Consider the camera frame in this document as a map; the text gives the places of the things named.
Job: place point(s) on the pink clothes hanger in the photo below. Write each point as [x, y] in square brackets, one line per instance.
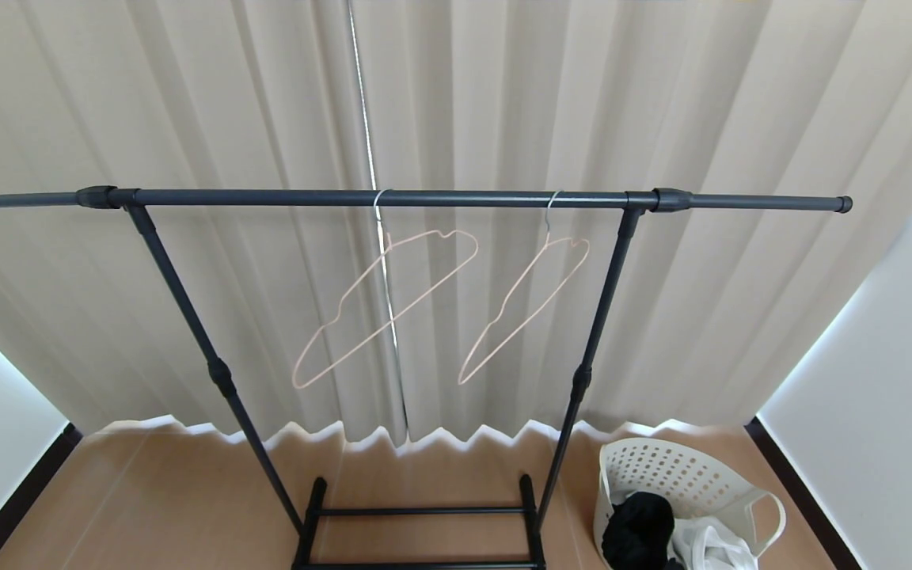
[587, 252]
[475, 247]

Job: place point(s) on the black garment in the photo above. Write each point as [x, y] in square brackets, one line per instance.
[640, 530]

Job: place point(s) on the black clothes rack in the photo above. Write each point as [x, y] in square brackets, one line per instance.
[456, 198]

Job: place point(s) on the white laundry basket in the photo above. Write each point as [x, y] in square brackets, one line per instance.
[606, 475]

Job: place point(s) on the beige curtain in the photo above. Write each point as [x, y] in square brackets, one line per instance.
[187, 103]

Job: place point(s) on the white garment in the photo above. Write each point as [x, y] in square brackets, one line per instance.
[709, 546]

